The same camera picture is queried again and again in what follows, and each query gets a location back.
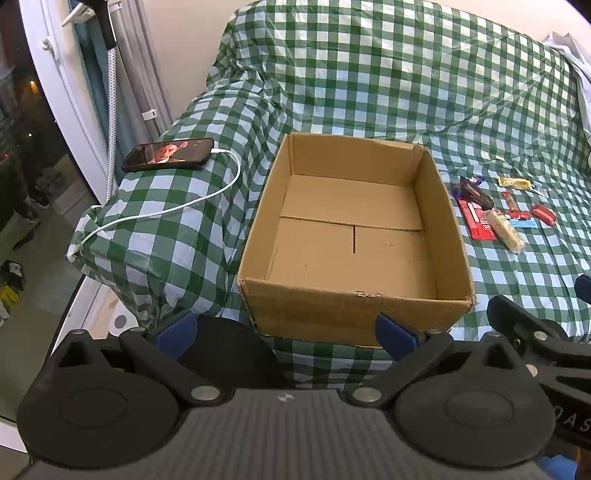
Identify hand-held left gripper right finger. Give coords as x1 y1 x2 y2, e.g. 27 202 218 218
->
344 313 533 409

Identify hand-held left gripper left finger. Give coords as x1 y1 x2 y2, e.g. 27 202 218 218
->
41 311 236 409

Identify small red snack packet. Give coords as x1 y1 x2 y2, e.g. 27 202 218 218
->
529 203 557 227

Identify brown cardboard box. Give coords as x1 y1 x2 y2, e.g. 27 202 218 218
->
236 133 476 348

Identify dark brown snack packet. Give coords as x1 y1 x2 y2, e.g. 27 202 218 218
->
454 182 495 209

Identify black smartphone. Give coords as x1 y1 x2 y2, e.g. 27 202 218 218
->
121 137 216 173

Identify white crumpled cloth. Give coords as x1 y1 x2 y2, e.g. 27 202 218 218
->
542 31 591 86

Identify green checkered cloth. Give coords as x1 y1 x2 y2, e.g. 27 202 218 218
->
67 0 591 389

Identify grey curtain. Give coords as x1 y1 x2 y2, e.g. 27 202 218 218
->
69 0 174 139

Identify white plastic bracket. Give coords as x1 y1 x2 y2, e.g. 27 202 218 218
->
107 298 139 339

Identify white charging cable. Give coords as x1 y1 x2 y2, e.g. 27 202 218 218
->
67 148 242 265

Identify braided black and white hose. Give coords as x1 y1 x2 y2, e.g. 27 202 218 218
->
90 0 120 205

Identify white window frame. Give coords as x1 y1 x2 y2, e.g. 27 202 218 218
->
22 0 122 197

